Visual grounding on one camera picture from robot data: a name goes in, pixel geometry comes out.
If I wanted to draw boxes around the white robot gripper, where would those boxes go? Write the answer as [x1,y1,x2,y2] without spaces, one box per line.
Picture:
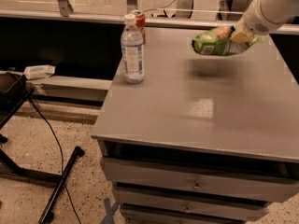
[230,0,299,44]

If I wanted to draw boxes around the green rice chip bag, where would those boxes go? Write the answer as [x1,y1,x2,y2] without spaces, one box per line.
[192,26,264,56]

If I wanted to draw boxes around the clear plastic water bottle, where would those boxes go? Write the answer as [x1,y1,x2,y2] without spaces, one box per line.
[121,14,144,83]

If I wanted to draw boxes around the red soda can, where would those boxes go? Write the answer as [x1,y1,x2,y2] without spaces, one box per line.
[131,9,146,42]

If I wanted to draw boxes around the grey drawer cabinet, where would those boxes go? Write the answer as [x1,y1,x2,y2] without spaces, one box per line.
[91,26,299,224]

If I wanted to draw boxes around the top grey drawer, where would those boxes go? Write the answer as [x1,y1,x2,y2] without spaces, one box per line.
[100,157,299,203]

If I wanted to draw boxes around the grey drawer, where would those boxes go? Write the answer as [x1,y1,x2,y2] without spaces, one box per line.
[100,157,299,203]
[120,204,247,224]
[113,187,268,221]

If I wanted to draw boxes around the grey metal railing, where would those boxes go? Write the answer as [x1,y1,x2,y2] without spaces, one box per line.
[0,0,299,35]

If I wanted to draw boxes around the middle grey drawer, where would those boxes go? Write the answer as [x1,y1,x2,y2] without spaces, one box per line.
[113,187,268,221]

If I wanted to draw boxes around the white wipes packet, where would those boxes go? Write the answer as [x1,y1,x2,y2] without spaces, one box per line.
[23,65,55,80]

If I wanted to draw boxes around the bottom grey drawer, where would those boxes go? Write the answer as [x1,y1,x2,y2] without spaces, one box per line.
[120,204,247,224]

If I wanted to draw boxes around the black metal stand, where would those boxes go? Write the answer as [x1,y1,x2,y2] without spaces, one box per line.
[0,72,86,224]

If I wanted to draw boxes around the black floor cable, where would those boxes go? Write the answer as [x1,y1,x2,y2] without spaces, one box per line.
[28,96,82,224]

